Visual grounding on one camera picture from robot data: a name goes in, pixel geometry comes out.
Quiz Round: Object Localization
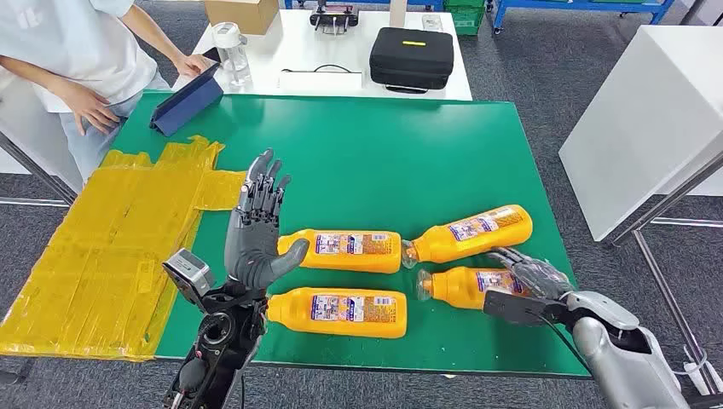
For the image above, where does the person's right hand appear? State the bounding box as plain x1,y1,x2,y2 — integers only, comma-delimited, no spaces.
63,84,121,136

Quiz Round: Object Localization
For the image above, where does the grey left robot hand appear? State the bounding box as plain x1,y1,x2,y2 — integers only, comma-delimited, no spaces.
223,148,310,291

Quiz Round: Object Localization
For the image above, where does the person's left hand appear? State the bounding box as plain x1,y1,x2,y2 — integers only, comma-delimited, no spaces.
171,52,215,79

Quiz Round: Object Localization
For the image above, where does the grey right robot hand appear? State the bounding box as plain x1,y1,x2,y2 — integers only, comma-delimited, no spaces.
486,246,577,300

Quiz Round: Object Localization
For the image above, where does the orange detergent bottle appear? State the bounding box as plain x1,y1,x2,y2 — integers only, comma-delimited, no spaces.
416,266,532,312
401,204,535,270
266,286,409,340
276,228,403,275

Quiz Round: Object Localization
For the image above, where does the clear water bottle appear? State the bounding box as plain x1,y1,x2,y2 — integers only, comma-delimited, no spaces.
211,21,253,89

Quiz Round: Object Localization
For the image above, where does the blue tablet case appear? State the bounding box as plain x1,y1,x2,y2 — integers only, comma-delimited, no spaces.
148,61,225,138

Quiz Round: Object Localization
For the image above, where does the person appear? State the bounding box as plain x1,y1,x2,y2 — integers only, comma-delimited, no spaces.
0,0,218,196

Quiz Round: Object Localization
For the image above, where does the white side table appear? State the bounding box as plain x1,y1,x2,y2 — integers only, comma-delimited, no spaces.
0,70,86,196
558,24,723,244

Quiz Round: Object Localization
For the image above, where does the brown cardboard box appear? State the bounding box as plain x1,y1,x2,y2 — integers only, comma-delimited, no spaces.
203,0,281,36

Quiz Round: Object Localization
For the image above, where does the green table mat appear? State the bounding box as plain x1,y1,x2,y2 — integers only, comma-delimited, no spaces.
110,89,592,379

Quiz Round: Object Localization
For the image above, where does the black controller device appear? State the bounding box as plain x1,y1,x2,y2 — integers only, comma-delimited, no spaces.
309,0,361,35

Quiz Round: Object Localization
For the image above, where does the yellow taped cardboard sheet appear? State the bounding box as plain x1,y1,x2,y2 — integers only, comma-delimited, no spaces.
0,134,248,362

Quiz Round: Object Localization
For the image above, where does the black carrying case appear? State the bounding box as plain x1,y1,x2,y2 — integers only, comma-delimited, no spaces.
368,26,456,95

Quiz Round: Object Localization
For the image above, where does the green plastic crate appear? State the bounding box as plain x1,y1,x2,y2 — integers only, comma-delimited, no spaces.
442,0,488,37

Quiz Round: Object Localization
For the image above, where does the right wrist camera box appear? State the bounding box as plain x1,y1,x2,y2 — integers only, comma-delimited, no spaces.
483,289,568,327

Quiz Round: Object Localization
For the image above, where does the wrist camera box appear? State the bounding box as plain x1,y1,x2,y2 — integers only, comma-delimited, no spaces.
483,289,568,327
162,248,217,312

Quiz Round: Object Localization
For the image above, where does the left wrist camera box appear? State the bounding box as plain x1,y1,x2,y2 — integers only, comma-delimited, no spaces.
162,248,217,312

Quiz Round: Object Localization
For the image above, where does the metal table leg frame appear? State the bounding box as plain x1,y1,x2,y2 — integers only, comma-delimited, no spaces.
0,130,78,205
610,149,723,396

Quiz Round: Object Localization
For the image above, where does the grey floor rail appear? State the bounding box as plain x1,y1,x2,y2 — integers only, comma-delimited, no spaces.
0,196,70,208
649,216,723,228

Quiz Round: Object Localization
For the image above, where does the thin black cable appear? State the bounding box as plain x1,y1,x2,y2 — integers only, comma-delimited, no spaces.
281,63,362,74

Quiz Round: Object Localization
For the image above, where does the white floor cable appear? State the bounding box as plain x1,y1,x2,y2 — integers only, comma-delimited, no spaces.
672,345,709,378

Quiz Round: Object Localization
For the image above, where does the blue rack frame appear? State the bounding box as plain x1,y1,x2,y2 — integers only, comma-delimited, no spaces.
491,0,676,32

